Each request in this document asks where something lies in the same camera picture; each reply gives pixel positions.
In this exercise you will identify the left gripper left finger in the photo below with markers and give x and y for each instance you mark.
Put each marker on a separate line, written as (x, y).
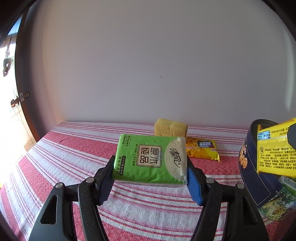
(56, 218)

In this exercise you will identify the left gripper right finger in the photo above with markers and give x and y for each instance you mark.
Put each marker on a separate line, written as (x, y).
(243, 220)

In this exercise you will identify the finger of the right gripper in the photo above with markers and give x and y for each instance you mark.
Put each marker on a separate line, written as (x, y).
(291, 136)

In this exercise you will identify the large yellow snack bag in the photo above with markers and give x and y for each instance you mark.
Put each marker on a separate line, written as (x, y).
(274, 154)

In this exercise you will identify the green tissue pack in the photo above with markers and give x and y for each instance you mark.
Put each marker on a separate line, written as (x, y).
(151, 160)

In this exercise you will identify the yellow snack packet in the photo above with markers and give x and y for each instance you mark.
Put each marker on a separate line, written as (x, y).
(201, 148)

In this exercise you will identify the yellow sponge block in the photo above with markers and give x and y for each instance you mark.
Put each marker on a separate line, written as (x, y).
(170, 128)

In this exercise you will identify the round metal tin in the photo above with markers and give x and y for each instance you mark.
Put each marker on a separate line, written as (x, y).
(265, 189)

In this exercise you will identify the wooden door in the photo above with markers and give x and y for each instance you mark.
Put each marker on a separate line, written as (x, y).
(17, 130)

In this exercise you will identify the brass door knob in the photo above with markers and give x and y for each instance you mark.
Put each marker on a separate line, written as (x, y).
(22, 96)

